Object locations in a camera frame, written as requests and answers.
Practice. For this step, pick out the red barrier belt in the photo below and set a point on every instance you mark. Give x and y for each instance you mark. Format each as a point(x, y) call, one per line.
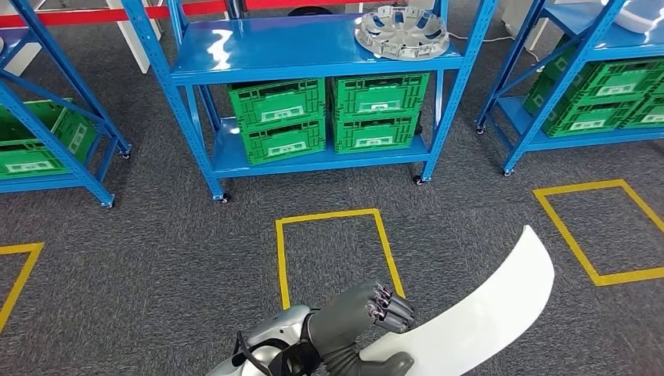
point(78, 15)

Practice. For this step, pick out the black stanchion post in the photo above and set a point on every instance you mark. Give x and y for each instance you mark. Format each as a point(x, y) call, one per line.
point(234, 8)

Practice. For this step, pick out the green plastic crate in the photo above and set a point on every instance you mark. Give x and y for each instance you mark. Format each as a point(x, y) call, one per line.
point(622, 75)
point(591, 111)
point(378, 93)
point(275, 101)
point(31, 150)
point(373, 135)
point(282, 142)
point(646, 106)

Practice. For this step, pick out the blue steel shelf rack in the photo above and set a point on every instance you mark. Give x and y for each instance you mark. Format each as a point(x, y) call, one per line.
point(41, 184)
point(311, 46)
point(576, 18)

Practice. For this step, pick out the silver wheel hubcap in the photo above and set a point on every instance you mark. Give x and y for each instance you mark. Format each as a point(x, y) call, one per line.
point(402, 36)

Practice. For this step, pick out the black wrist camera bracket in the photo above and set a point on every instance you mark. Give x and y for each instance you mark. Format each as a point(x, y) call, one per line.
point(301, 360)

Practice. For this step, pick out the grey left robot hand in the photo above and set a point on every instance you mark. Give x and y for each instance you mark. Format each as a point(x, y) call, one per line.
point(342, 322)

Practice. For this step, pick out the yellow floor tape outline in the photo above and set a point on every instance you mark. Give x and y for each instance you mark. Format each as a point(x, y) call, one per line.
point(20, 248)
point(332, 214)
point(576, 188)

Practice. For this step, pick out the white curved body panel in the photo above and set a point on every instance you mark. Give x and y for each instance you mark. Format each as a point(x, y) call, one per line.
point(638, 18)
point(493, 311)

